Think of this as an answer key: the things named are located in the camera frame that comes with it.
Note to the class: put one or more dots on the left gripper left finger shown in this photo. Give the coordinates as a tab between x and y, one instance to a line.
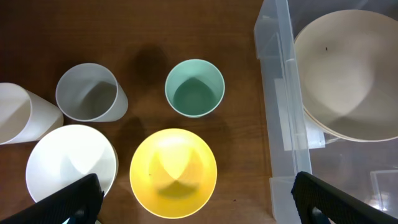
82	200

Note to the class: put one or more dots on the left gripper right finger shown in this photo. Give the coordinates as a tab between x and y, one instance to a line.
319	202

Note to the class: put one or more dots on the cream plate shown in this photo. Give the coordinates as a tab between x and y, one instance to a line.
333	133
347	66

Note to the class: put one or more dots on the grey cup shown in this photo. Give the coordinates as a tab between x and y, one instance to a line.
89	92

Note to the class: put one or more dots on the mint green cup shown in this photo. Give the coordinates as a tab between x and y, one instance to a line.
194	88

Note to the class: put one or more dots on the mint green small bowl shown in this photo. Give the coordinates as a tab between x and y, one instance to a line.
73	220

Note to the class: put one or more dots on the clear plastic storage bin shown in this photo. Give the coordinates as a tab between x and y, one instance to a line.
364	170

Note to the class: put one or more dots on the white small bowl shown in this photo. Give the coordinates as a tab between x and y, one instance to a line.
67	154

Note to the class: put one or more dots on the yellow small bowl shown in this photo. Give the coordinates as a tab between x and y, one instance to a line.
173	173

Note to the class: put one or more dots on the cream cup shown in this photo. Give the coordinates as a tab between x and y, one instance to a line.
26	117

